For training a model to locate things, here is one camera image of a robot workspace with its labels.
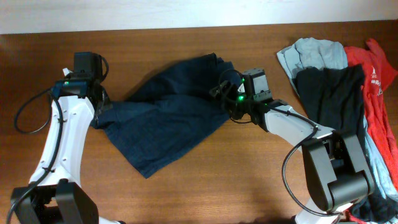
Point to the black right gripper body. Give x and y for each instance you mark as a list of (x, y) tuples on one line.
[(236, 102)]

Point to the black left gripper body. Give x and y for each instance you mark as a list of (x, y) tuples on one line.
[(105, 106)]

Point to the navy blue shorts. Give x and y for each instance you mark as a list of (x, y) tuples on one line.
[(168, 115)]

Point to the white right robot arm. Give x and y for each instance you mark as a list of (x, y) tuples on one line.
[(336, 171)]

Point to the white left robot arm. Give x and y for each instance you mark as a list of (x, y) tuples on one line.
[(54, 193)]

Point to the light blue shirt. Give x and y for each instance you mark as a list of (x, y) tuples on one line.
[(310, 52)]

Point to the black garment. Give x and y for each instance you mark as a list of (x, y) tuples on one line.
[(334, 98)]

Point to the red shirt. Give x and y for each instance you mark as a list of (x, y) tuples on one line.
[(381, 146)]

